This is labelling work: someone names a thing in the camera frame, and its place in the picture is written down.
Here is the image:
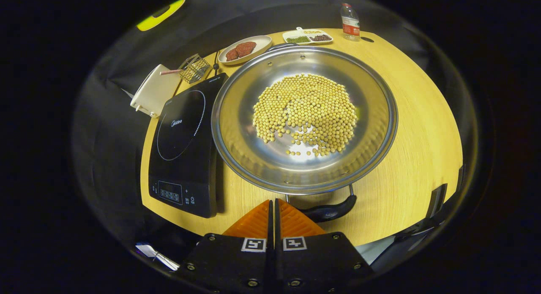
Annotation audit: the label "stainless steel pot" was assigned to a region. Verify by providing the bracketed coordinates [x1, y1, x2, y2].
[210, 43, 399, 223]

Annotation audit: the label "pile of yellow soybeans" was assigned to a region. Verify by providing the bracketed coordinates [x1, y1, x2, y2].
[253, 73, 359, 157]

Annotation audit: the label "round white plate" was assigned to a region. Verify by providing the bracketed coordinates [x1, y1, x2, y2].
[218, 35, 273, 66]

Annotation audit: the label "white sheet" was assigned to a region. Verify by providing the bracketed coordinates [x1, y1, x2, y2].
[135, 242, 180, 271]

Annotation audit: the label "white divided dish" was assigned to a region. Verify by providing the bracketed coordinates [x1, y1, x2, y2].
[282, 27, 333, 46]

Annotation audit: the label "black induction cooktop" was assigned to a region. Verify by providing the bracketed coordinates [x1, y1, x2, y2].
[148, 72, 229, 218]

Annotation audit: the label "metal wire basket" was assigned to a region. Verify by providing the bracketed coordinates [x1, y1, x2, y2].
[160, 53, 212, 84]

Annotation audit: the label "white toaster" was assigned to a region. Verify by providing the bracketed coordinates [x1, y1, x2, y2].
[130, 64, 182, 118]

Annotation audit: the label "dark furniture frame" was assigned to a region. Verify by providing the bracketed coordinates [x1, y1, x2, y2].
[395, 165, 465, 244]

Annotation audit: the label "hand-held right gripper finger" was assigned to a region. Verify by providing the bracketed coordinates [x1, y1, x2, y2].
[275, 198, 374, 294]
[178, 200, 274, 294]

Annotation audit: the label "clear plastic water bottle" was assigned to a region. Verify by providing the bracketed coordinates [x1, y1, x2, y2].
[341, 3, 361, 42]

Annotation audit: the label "red meat slices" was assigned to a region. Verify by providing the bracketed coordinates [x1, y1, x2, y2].
[225, 41, 257, 62]

